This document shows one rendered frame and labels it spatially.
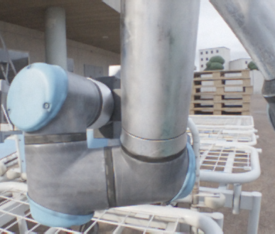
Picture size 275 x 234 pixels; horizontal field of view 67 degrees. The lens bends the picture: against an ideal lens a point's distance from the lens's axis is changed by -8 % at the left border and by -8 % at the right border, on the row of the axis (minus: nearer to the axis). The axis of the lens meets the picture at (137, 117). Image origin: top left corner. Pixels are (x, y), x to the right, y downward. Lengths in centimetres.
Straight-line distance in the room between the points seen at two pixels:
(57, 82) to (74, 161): 10
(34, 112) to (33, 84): 4
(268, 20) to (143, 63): 23
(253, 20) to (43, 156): 36
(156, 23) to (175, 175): 19
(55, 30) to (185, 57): 647
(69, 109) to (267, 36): 32
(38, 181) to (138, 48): 20
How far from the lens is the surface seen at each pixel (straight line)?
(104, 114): 38
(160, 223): 79
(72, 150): 30
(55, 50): 654
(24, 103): 30
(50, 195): 30
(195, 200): 72
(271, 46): 40
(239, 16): 40
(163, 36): 22
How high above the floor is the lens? 85
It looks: 7 degrees down
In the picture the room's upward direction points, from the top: 3 degrees counter-clockwise
